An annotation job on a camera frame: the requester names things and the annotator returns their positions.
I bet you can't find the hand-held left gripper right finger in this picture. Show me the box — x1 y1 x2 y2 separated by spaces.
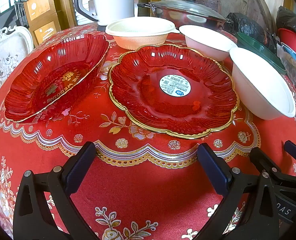
195 144 284 240

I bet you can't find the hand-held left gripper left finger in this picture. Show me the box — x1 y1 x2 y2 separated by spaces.
13 141 101 240

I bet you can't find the white round plate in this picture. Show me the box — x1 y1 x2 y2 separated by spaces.
229 47 296 120

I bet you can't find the red oval glass plate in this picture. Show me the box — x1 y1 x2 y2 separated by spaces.
3 33 111 123

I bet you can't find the red flower-shaped plate gold rim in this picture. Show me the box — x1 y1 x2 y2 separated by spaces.
108 44 239 140

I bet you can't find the dark green plastic plate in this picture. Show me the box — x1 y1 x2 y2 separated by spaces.
235 32 287 75

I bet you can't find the white disposable bowl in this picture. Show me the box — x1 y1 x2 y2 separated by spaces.
179 25 238 62

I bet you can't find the red floral printed tablecloth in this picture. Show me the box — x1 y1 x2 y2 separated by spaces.
0 21 296 240

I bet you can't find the clear plastic bag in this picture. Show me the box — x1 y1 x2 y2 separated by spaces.
280 52 296 88

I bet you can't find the red plastic basin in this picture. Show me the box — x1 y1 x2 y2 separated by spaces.
278 28 296 60

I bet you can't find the white ornate floral chair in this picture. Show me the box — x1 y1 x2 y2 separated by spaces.
0 26 35 100

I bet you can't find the black plastic bag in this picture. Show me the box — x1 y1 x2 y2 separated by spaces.
225 12 278 53
276 6 296 38

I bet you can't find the cream patterned plastic bowl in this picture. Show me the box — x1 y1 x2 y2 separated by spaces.
105 18 179 50

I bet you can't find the steel pot with lid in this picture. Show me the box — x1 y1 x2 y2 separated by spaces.
137 0 229 30

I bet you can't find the white electric kettle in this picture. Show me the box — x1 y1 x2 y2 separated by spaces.
74 0 135 27

